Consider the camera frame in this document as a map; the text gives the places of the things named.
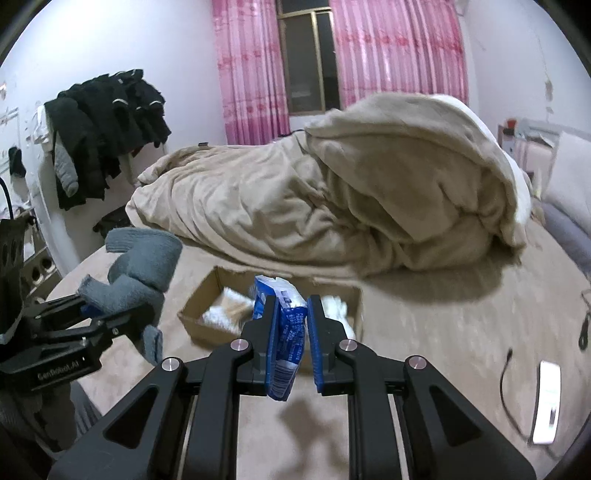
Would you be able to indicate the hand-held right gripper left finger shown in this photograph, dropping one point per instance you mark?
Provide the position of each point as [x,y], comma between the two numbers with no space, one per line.
[271,332]

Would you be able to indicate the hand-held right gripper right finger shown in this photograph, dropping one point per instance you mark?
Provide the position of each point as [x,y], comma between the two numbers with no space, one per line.
[316,341]

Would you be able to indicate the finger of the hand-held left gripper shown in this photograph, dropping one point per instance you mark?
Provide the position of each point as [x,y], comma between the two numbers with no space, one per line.
[60,304]
[115,323]

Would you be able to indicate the blue tissue packet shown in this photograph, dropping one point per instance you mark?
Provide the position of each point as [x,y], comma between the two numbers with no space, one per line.
[292,323]

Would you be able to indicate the grey knit glove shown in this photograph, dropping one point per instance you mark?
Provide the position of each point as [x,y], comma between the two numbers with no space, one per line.
[143,267]

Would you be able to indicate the cardboard box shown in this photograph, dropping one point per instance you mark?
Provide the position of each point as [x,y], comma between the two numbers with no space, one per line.
[203,323]

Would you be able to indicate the white cloth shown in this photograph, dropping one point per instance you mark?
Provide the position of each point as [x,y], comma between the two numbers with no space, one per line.
[337,314]

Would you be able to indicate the clear plastic packet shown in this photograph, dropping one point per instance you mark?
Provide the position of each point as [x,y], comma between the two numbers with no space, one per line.
[226,309]

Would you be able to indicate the grey garment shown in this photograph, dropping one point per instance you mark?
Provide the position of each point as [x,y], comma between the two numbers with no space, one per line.
[64,168]

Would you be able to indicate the beige blanket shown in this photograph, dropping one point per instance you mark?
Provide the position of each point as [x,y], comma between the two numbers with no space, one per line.
[323,198]

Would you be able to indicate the black sock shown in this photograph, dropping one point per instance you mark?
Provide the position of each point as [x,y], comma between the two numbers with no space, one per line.
[17,161]

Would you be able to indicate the pile of black clothes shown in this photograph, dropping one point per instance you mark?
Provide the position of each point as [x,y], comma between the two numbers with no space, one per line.
[101,124]

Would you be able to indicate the white phone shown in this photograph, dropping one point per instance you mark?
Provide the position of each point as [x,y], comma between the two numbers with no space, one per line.
[547,401]

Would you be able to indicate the pink curtain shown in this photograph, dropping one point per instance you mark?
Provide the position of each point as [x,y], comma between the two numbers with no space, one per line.
[401,50]
[251,69]

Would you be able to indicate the window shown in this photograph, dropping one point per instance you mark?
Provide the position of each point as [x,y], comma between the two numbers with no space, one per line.
[307,60]

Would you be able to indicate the grey pillow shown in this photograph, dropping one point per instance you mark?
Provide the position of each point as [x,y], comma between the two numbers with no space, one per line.
[570,184]

